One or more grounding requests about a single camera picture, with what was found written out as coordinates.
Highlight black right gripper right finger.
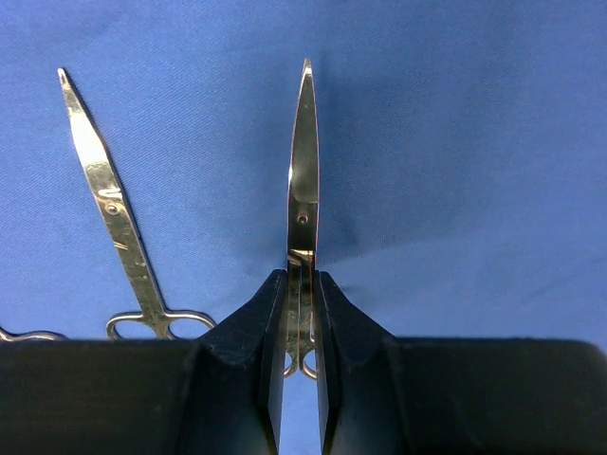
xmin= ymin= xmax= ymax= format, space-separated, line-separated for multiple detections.
xmin=314 ymin=272 xmax=606 ymax=454

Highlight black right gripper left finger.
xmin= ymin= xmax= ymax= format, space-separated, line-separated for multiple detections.
xmin=1 ymin=270 xmax=287 ymax=454

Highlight short steel scissors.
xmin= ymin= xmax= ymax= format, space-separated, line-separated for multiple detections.
xmin=57 ymin=67 xmax=216 ymax=340

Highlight steel tweezers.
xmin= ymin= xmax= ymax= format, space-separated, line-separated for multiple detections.
xmin=0 ymin=328 xmax=65 ymax=342

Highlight blue surgical wrap cloth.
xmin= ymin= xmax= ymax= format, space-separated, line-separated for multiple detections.
xmin=0 ymin=0 xmax=607 ymax=455

